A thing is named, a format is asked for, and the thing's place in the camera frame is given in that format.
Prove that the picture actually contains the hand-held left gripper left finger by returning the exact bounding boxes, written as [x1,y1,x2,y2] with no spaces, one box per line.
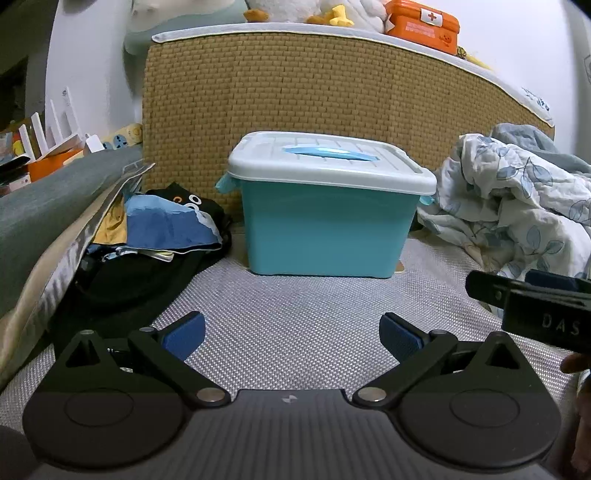
[46,311,230,409]

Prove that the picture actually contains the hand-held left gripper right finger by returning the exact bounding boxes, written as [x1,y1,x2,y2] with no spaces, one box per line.
[353,313,539,409]

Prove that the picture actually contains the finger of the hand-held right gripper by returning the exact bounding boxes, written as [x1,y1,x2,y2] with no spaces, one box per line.
[465,270,527,309]
[525,269,591,292]

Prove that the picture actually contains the teal plastic storage box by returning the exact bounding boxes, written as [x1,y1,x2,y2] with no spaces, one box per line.
[216,175,437,280]

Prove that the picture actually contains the white storage box lid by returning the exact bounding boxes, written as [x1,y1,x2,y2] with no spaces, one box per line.
[228,130,437,197]

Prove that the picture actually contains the person's right hand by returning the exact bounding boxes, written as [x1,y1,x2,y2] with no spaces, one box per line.
[560,351,591,374]

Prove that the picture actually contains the black clothing pile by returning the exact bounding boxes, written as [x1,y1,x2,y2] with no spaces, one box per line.
[50,244,234,358]

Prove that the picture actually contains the white leaf-print quilt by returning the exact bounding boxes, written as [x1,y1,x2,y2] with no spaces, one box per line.
[416,134,591,319]

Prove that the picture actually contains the blue cloth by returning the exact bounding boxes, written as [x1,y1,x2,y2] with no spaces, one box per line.
[124,196,223,254]

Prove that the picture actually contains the yellow cloth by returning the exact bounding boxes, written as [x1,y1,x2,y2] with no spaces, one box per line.
[93,202,129,246]

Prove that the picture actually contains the blue-grey blanket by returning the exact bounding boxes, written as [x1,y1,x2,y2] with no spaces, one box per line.
[489,122,591,174]

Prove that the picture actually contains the black printed garment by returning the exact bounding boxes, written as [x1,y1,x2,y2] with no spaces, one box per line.
[145,181,232,245]

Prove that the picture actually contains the beige silver pillow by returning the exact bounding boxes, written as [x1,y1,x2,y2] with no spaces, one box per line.
[0,161,157,386]

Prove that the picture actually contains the grey bed side cushion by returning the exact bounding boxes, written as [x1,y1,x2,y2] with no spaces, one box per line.
[0,147,145,319]

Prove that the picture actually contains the yellow power strip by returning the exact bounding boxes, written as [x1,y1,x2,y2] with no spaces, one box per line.
[102,124,145,151]

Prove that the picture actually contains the orange cardboard box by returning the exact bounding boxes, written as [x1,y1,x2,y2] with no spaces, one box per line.
[27,148,85,184]

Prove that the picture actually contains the yellow plush toy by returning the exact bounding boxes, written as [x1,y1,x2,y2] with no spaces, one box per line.
[455,46,492,71]

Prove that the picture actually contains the white router with antennas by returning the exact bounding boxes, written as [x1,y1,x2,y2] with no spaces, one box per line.
[28,85,88,163]

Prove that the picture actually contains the orange first aid box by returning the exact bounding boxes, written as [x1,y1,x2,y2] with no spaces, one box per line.
[383,0,460,55]

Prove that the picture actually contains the woven rattan headboard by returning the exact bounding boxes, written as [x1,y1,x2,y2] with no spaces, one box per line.
[141,23,555,227]

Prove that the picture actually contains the white plush duck yellow feet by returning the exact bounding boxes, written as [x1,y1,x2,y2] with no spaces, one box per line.
[307,0,389,33]

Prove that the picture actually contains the teal plush pillow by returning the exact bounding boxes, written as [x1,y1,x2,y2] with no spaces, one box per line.
[122,0,250,54]

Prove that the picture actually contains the white plush duck orange feet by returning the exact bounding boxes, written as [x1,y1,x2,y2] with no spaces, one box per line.
[244,0,328,25]

